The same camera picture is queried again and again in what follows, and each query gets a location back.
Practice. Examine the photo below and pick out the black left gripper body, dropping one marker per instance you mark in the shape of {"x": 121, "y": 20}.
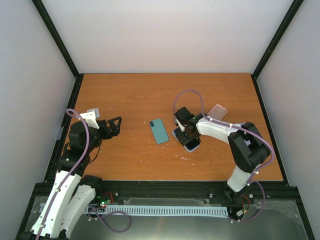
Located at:
{"x": 107, "y": 134}

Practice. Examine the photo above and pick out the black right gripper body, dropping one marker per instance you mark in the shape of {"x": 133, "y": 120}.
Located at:
{"x": 193, "y": 135}

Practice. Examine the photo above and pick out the teal green phone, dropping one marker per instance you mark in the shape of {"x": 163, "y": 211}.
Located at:
{"x": 158, "y": 131}

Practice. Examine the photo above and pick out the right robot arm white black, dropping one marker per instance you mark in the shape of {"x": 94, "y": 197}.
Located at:
{"x": 248, "y": 148}

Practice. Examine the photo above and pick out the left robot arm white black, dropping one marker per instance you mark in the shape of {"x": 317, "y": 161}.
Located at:
{"x": 72, "y": 191}

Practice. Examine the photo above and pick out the pink phone case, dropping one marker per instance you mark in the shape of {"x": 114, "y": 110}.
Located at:
{"x": 217, "y": 112}

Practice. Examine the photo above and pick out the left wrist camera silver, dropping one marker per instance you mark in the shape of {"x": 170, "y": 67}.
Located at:
{"x": 95, "y": 112}

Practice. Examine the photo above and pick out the light blue cable duct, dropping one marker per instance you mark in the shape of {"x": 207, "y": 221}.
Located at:
{"x": 165, "y": 211}

